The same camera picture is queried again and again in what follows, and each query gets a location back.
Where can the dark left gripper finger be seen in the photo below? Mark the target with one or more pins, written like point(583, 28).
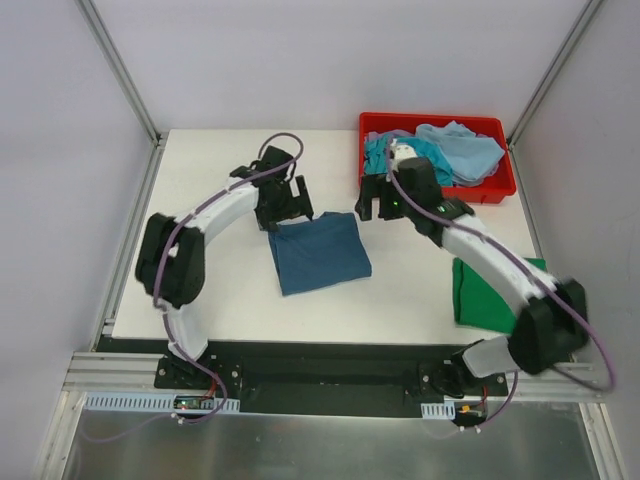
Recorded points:
point(303, 200)
point(266, 222)

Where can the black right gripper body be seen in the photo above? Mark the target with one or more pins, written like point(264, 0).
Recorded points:
point(378, 198)

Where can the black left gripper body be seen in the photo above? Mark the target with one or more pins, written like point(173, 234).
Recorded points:
point(286, 204)

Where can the dark blue t shirt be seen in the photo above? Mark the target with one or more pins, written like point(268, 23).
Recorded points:
point(317, 254)

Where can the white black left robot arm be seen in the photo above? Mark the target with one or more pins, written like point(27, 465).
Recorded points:
point(171, 264)

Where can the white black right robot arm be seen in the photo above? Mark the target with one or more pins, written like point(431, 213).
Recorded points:
point(550, 315)

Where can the teal crumpled t shirt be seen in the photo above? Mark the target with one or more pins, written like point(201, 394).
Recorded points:
point(376, 153)

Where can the lavender crumpled t shirt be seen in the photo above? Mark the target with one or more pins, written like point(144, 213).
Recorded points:
point(375, 136)

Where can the light blue crumpled t shirt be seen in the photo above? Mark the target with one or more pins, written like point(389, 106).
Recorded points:
point(472, 157)

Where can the red plastic bin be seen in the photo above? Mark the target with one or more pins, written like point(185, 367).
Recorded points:
point(492, 190)

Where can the folded green t shirt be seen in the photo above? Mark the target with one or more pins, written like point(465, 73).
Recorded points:
point(476, 304)

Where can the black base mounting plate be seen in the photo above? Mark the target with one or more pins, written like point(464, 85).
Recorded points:
point(317, 379)

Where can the left slotted cable duct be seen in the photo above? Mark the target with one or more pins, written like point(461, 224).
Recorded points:
point(159, 403)

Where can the slotted cable duct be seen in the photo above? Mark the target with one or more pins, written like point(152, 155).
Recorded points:
point(438, 411)
point(159, 403)

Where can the horizontal aluminium rail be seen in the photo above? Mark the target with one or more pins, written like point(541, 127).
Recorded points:
point(132, 372)

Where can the right slotted cable duct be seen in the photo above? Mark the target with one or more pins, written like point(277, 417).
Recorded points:
point(438, 411)

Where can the right aluminium frame post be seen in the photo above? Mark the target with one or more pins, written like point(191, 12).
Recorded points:
point(567, 48)

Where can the aluminium frame post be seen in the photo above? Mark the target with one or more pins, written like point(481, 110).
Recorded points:
point(111, 54)
point(567, 48)

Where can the left aluminium frame post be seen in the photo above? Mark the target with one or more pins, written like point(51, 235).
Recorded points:
point(111, 54)

